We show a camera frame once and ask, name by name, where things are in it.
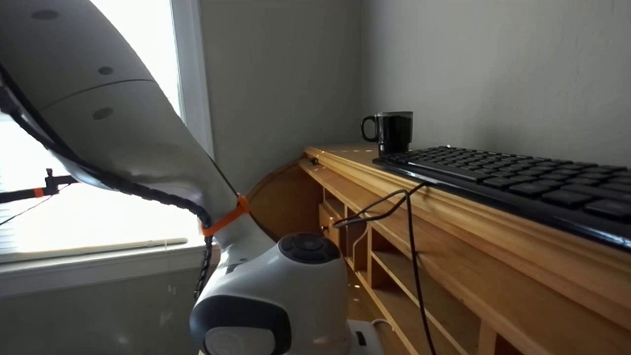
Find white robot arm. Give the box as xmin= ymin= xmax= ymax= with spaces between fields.
xmin=0 ymin=0 xmax=354 ymax=355

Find brown ceramic mug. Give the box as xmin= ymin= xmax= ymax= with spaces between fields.
xmin=362 ymin=110 xmax=413 ymax=156

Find wooden roll-top desk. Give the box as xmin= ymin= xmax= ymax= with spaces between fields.
xmin=249 ymin=146 xmax=631 ymax=355

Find black computer keyboard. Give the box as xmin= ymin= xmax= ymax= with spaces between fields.
xmin=374 ymin=146 xmax=631 ymax=252

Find black keyboard cable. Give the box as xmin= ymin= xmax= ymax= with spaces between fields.
xmin=336 ymin=181 xmax=439 ymax=355

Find white window frame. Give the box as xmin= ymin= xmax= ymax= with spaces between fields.
xmin=0 ymin=0 xmax=228 ymax=300

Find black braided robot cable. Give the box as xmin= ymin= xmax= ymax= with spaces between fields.
xmin=0 ymin=65 xmax=218 ymax=298

